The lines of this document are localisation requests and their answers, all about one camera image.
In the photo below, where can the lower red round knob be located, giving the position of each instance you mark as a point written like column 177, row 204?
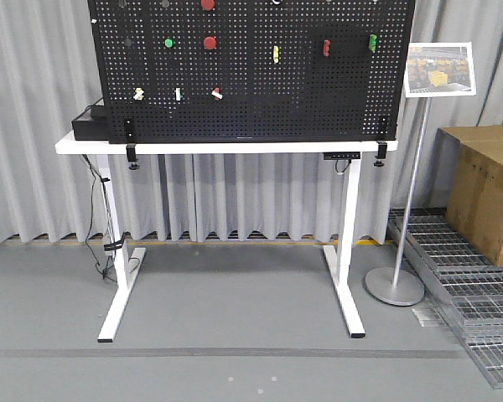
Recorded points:
column 210, row 42

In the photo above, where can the red round knob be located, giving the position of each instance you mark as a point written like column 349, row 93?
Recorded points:
column 210, row 42
column 207, row 5

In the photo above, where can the upper red round knob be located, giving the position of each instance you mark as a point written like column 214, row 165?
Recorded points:
column 207, row 5

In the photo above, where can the black table control panel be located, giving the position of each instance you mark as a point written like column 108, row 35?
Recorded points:
column 341, row 155

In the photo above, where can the left black table clamp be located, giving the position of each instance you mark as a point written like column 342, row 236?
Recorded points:
column 131, row 144

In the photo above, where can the black table clamp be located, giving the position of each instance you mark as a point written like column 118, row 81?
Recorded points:
column 382, row 145
column 131, row 144

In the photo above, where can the white height-adjustable table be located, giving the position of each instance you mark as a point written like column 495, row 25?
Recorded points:
column 338, row 257

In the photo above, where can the right black table clamp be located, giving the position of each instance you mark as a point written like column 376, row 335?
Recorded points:
column 382, row 145

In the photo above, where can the black perforated pegboard panel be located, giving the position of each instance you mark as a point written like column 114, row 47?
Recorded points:
column 306, row 97

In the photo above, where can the black power adapter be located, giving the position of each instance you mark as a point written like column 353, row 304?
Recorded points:
column 97, row 111

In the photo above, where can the black flat box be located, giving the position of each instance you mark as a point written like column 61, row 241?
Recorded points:
column 87, row 127

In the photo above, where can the cardboard box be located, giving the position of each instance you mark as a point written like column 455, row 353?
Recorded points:
column 475, row 207

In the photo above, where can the metal floor grating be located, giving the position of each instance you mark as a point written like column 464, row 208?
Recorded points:
column 465, row 287

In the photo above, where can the red white toggle switch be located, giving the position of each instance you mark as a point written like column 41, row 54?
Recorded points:
column 216, row 93

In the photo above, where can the yellow handle knob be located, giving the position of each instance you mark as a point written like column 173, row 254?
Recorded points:
column 275, row 54

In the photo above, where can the yellow white toggle switch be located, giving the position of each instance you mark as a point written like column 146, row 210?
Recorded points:
column 139, row 94

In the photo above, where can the red handle knob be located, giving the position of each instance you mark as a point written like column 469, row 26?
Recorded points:
column 326, row 47

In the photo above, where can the green handle knob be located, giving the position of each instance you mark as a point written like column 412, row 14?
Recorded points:
column 372, row 42

